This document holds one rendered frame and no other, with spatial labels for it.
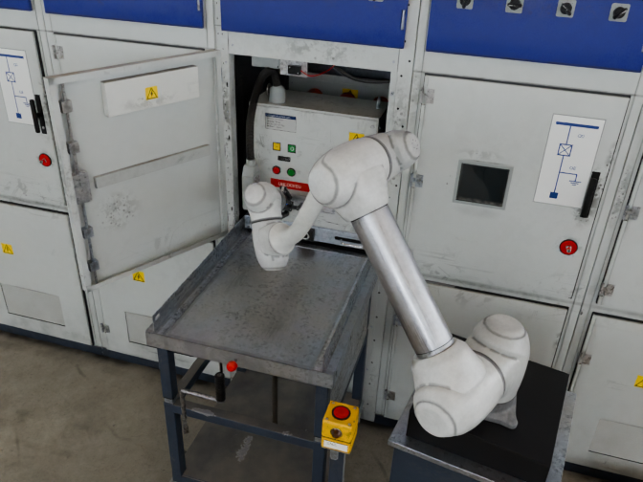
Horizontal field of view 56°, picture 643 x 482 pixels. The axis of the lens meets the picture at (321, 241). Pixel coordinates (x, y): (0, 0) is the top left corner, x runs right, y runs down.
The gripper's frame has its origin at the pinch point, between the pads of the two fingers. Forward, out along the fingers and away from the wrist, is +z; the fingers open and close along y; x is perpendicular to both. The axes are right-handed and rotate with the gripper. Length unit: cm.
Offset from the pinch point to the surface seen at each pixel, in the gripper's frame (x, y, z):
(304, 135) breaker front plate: 2.7, -26.5, -7.1
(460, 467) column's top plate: 76, 63, -54
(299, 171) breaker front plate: 1.1, -13.7, 0.3
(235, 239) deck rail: -22.2, 16.4, 7.0
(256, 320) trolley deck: 5, 40, -33
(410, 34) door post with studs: 38, -59, -31
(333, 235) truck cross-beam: 16.0, 8.0, 11.4
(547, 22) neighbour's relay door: 78, -64, -36
